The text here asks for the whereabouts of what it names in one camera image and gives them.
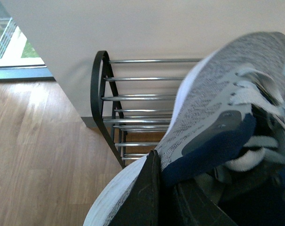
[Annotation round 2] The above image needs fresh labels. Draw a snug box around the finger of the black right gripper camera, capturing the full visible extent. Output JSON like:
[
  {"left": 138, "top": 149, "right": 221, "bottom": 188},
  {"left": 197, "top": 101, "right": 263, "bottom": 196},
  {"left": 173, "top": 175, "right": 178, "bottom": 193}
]
[{"left": 175, "top": 181, "right": 236, "bottom": 226}]

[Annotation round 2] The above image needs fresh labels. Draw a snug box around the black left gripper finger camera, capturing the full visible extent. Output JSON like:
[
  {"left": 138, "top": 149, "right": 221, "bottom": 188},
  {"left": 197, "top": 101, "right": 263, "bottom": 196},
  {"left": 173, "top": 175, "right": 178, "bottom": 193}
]
[{"left": 109, "top": 150, "right": 160, "bottom": 226}]

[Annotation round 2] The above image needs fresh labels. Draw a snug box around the black metal shoe rack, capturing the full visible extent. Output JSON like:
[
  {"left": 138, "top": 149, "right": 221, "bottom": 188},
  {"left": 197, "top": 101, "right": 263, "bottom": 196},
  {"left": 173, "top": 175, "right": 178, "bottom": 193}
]
[{"left": 90, "top": 50, "right": 199, "bottom": 167}]

